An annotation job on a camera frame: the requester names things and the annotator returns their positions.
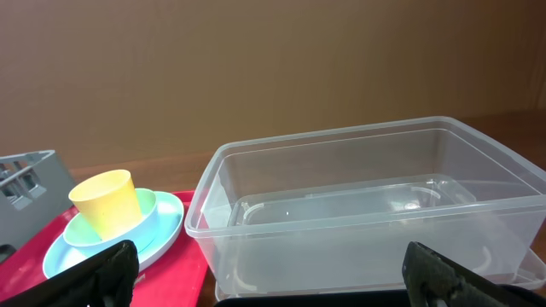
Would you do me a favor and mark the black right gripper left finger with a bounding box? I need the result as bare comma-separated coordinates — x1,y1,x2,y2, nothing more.
1,240,139,307

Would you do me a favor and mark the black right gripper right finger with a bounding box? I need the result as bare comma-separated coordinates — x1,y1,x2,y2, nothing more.
402,241,537,307

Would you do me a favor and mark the grey dishwasher rack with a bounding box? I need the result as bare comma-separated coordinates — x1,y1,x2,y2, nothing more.
1,150,75,249

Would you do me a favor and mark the light blue plate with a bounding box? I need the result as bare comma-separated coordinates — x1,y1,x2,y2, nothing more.
42,191,184,278

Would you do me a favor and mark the light green bowl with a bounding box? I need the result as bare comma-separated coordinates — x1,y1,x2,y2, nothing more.
62,188,159,256

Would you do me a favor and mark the red plastic tray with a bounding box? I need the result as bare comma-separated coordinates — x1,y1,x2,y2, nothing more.
1,191,208,306

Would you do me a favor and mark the yellow plastic cup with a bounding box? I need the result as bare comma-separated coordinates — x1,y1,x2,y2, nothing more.
68,170,142,240

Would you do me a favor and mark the clear plastic bin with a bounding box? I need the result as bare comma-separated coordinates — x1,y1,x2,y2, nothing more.
184,117,545,296

